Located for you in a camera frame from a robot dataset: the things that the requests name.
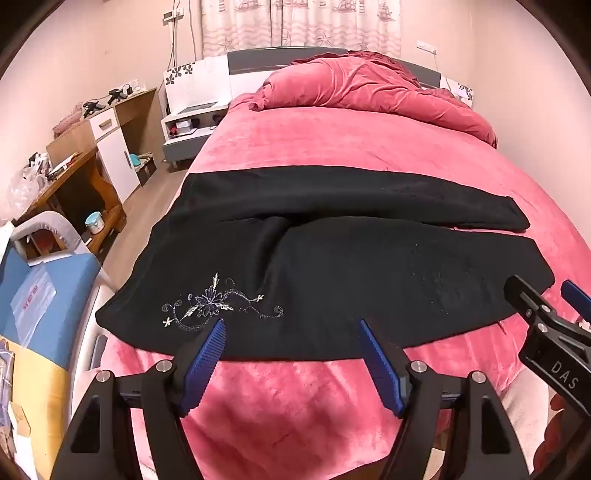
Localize yellow cloth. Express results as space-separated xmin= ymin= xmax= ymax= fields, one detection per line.
xmin=0 ymin=339 xmax=72 ymax=467

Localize grey padded rail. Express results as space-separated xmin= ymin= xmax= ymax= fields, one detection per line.
xmin=9 ymin=211 xmax=93 ymax=268

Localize grey bed headboard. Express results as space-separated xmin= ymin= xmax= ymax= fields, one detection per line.
xmin=226 ymin=46 xmax=444 ymax=107

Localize person's right hand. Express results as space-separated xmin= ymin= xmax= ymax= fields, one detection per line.
xmin=545 ymin=392 xmax=591 ymax=480

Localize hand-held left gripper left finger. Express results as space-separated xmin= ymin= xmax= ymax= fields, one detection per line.
xmin=50 ymin=318 xmax=227 ymax=480

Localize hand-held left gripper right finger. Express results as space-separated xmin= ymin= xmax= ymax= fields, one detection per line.
xmin=359 ymin=319 xmax=533 ymax=480

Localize clear plastic bag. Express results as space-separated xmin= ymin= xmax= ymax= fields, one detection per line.
xmin=6 ymin=165 xmax=49 ymax=220

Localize pink folded cloth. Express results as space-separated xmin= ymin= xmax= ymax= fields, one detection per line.
xmin=52 ymin=104 xmax=89 ymax=138

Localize white floral headboard panel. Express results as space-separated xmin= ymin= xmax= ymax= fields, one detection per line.
xmin=164 ymin=58 xmax=232 ymax=116
xmin=438 ymin=75 xmax=476 ymax=109

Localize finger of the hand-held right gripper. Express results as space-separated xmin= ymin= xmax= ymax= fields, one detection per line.
xmin=560 ymin=279 xmax=591 ymax=333
xmin=503 ymin=274 xmax=557 ymax=330

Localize pink duvet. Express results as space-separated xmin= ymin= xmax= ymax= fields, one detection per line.
xmin=249 ymin=51 xmax=499 ymax=148

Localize pink bed with blanket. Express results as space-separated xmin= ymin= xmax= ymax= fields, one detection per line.
xmin=69 ymin=90 xmax=591 ymax=480

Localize grey white nightstand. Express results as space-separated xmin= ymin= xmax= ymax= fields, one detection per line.
xmin=161 ymin=102 xmax=229 ymax=169

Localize patterned curtain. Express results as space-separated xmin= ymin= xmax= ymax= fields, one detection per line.
xmin=202 ymin=0 xmax=403 ymax=60

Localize black embroidered pants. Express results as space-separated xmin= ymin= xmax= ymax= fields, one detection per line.
xmin=95 ymin=167 xmax=556 ymax=361

